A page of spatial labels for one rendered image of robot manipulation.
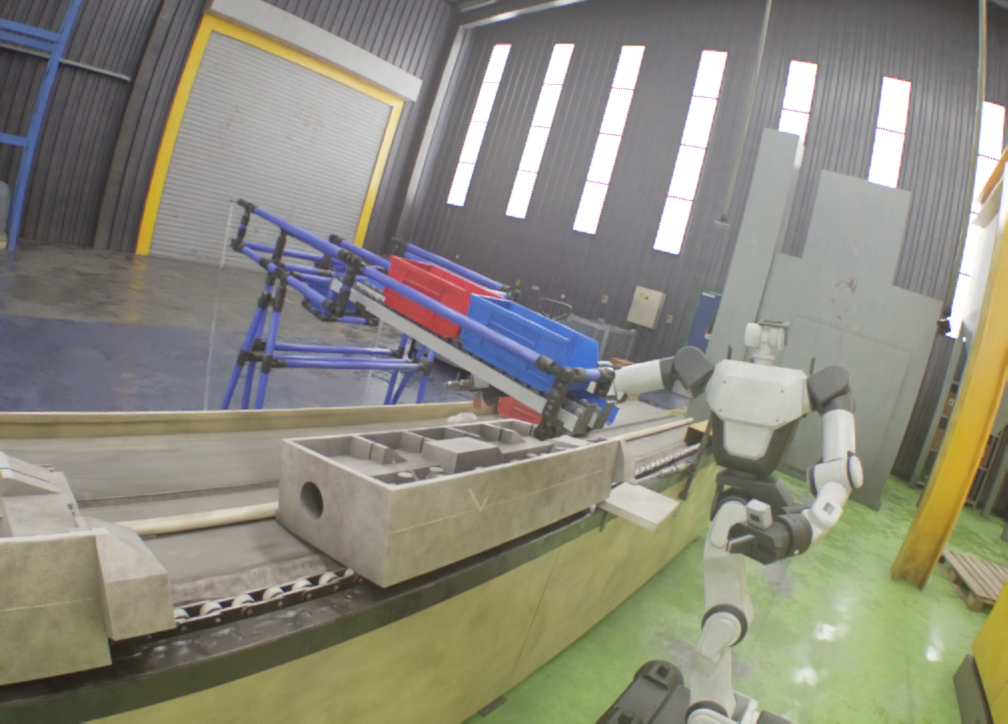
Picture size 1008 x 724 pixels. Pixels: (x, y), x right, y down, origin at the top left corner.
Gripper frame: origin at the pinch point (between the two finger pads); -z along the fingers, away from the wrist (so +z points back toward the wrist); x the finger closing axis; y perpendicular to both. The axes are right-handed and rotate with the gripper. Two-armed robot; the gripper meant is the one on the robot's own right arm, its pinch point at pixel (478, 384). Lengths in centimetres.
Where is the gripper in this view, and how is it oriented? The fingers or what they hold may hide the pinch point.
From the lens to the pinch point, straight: 165.9
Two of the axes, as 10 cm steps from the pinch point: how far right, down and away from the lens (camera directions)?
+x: 0.8, 9.9, -1.1
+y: 5.7, 0.5, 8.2
